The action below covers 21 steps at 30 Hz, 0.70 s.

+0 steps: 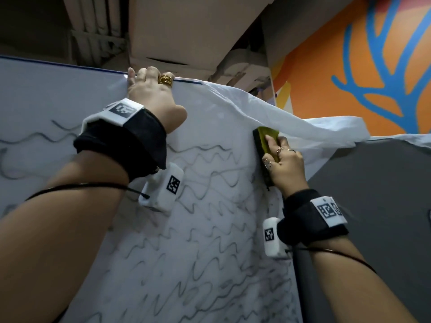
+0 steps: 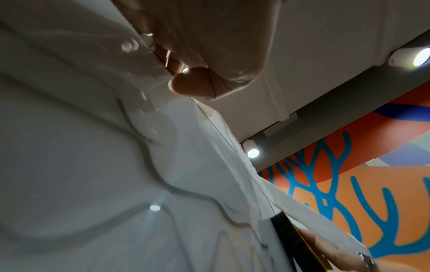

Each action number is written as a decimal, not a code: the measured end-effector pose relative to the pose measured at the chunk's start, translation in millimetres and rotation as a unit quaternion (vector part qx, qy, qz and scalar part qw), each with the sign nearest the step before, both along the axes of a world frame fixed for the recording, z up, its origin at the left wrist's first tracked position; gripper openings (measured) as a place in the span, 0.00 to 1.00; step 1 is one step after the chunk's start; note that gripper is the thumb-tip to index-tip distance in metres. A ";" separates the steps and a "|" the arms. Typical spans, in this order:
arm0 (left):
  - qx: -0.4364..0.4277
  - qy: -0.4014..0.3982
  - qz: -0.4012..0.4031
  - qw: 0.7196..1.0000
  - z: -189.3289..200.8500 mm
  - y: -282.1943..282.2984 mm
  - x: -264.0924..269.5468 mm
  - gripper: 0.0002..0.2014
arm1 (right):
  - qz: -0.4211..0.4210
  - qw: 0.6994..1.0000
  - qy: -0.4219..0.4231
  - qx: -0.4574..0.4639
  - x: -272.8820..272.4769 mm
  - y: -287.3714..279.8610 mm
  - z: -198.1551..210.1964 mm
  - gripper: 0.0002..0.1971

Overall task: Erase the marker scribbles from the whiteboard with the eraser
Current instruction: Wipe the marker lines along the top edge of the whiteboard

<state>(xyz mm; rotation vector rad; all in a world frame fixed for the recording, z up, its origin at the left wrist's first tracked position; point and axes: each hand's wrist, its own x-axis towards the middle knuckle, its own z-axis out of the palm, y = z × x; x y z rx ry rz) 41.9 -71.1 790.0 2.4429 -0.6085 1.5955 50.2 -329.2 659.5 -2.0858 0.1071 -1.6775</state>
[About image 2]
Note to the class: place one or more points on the person's left hand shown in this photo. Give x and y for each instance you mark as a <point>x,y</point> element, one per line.
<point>215,39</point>

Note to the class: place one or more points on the person's right hand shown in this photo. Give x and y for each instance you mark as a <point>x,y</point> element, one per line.
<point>346,261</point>

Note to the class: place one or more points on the yellow and black whiteboard eraser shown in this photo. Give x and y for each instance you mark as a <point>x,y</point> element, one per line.
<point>295,249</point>

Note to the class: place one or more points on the large scribbled whiteboard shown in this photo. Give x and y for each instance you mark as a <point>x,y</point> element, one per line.
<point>84,159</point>

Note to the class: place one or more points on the white cylinder spotlight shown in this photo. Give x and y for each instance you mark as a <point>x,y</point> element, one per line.
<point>252,149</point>
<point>408,56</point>

